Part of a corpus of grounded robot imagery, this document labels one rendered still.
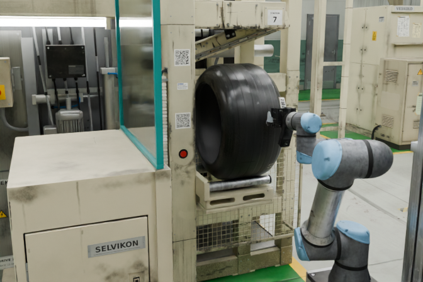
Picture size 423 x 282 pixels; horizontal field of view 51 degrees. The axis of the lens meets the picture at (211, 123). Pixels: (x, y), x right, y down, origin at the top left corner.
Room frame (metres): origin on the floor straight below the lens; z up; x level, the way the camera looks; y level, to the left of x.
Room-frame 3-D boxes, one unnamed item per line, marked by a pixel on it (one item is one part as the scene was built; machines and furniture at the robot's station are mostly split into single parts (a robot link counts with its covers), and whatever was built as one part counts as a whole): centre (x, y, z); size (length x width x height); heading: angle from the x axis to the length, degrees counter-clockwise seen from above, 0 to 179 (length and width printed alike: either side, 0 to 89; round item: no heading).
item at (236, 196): (2.06, -0.13, 0.84); 0.36 x 0.09 x 0.06; 111
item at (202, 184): (2.13, 0.09, 0.90); 0.40 x 0.03 x 0.10; 21
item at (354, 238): (1.48, -0.50, 0.88); 0.13 x 0.12 x 0.14; 93
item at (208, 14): (2.52, -0.08, 1.71); 0.61 x 0.25 x 0.15; 111
